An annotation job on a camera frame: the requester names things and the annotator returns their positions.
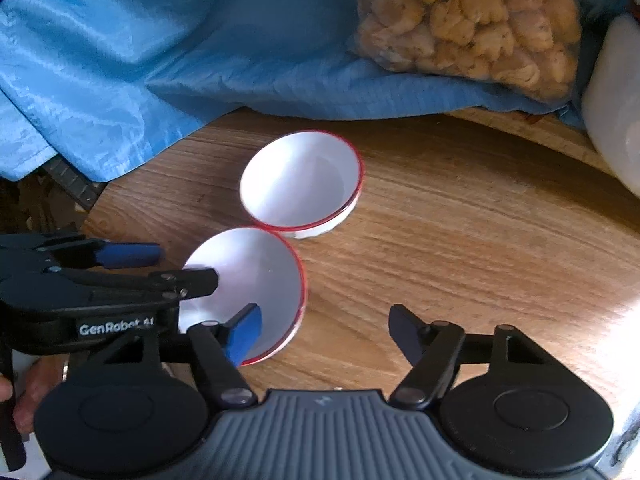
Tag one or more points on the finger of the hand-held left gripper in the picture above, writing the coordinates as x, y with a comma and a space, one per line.
130, 255
195, 282

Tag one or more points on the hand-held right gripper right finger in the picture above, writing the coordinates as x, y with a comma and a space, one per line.
405, 332

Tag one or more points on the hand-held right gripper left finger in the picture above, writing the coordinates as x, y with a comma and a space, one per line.
245, 332

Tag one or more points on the white bowl red rim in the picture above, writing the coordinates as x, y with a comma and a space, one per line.
300, 180
260, 270

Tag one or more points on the person's left hand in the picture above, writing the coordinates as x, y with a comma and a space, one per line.
45, 377

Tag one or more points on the black ribbed case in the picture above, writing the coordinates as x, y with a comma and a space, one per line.
75, 182

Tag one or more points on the blue tarp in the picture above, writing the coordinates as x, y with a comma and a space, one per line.
175, 50

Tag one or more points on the white plastic jug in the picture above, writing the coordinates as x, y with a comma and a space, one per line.
620, 110

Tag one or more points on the clear bag of snacks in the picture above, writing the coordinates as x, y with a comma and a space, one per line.
465, 25

